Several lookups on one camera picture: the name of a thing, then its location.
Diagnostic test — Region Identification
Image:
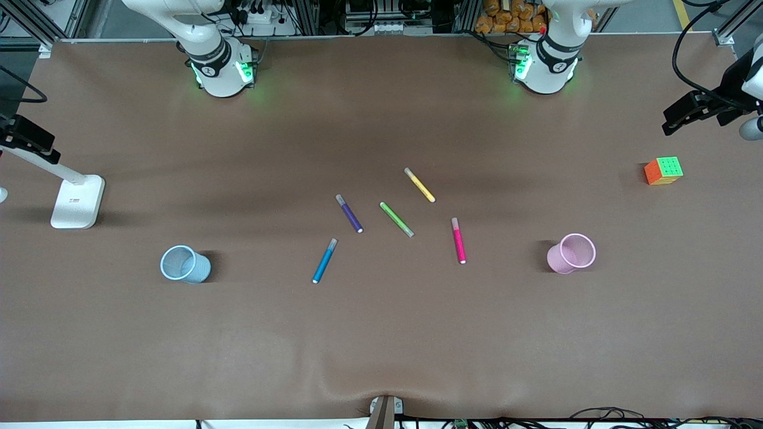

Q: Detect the pink marker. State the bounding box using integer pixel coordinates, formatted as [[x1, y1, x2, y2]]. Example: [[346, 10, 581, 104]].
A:
[[451, 217, 467, 265]]

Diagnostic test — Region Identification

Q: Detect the blue marker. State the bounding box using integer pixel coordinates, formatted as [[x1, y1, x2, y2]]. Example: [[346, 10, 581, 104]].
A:
[[312, 238, 339, 284]]

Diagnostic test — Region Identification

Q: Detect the colourful puzzle cube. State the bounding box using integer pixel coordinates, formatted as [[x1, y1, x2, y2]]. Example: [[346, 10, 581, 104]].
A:
[[644, 156, 684, 186]]

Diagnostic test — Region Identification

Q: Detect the pink mesh cup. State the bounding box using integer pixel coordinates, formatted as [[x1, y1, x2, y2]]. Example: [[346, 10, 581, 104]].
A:
[[547, 233, 597, 275]]

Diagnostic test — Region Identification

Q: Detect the blue mesh cup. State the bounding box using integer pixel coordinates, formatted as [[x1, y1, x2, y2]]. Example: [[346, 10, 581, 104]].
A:
[[160, 245, 212, 284]]

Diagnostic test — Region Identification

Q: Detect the pile of orange bags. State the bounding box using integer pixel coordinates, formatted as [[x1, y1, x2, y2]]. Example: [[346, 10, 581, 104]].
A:
[[475, 0, 548, 34]]

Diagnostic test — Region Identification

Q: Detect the white power strip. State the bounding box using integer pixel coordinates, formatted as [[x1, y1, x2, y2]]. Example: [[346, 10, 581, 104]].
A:
[[234, 0, 297, 38]]

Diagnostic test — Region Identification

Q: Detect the yellow marker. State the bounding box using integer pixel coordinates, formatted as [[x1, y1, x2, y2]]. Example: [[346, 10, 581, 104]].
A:
[[404, 167, 436, 204]]

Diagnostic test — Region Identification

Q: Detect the green marker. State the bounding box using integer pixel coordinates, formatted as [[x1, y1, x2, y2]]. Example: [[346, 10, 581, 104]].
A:
[[380, 201, 415, 238]]

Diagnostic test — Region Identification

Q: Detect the purple marker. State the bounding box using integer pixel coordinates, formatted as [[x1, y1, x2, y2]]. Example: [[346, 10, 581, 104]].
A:
[[335, 194, 364, 234]]

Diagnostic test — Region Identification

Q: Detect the brown table cover sheet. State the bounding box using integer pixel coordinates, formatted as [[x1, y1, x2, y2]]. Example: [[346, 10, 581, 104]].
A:
[[0, 36, 763, 422]]

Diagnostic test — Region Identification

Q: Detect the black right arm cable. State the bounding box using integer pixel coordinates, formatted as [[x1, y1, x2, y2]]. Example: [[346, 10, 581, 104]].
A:
[[0, 64, 48, 104]]

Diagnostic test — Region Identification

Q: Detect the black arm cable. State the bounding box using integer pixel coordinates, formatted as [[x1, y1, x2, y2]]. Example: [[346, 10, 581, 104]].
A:
[[672, 0, 763, 111], [0, 64, 48, 104]]

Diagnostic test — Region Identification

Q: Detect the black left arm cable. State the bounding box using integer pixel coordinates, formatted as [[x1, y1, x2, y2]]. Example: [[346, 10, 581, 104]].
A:
[[672, 0, 763, 111]]

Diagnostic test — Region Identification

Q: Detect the aluminium frame post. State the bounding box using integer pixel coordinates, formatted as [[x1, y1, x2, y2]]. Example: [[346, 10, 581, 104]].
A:
[[712, 0, 753, 46]]

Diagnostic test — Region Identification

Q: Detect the black cable bundle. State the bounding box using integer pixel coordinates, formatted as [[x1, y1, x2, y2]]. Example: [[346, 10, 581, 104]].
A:
[[569, 406, 763, 429]]

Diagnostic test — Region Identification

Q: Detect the metal bracket with brown bar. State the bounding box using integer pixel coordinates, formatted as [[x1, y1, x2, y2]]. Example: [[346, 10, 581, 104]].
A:
[[367, 394, 404, 429]]

